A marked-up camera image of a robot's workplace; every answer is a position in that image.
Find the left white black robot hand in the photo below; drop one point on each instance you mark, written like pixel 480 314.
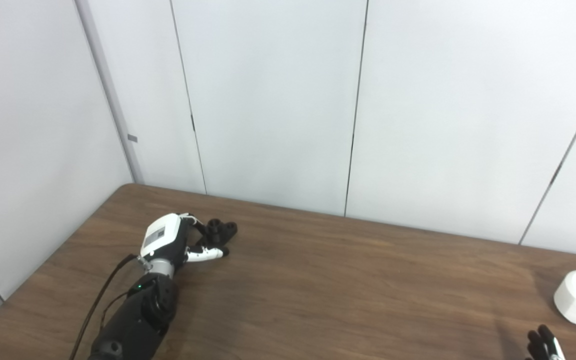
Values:
pixel 160 237

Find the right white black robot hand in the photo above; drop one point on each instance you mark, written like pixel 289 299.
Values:
pixel 543 347

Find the black flanged holder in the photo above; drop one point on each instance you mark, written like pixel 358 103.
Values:
pixel 223 229

